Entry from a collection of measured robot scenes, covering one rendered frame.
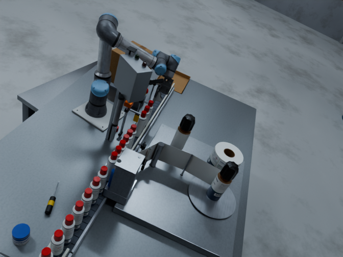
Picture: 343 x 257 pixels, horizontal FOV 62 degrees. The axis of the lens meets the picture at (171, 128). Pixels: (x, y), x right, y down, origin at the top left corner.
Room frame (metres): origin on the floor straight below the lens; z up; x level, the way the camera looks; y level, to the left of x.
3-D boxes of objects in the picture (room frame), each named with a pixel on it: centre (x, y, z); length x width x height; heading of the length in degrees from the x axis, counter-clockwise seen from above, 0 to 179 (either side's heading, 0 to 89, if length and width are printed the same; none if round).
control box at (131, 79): (1.29, 0.29, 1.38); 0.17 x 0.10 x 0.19; 53
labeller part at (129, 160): (0.96, 0.12, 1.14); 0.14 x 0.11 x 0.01; 178
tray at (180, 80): (2.39, 0.16, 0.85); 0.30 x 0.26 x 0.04; 178
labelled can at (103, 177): (0.90, 0.22, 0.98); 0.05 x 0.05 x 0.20
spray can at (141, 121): (1.44, 0.20, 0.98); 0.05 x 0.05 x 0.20
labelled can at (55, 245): (0.53, 0.24, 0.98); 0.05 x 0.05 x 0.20
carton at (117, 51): (2.07, 0.51, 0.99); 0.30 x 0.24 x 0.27; 168
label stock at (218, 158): (1.47, -0.41, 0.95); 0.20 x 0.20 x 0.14
